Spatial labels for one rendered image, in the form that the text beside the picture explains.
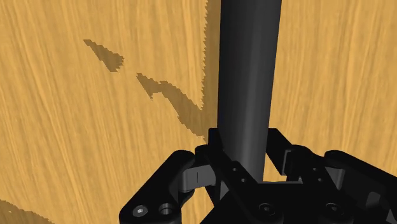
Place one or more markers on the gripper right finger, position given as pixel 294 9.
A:
pixel 338 183

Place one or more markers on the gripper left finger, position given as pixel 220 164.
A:
pixel 173 183

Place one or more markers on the dark grey cylinder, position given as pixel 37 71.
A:
pixel 248 80

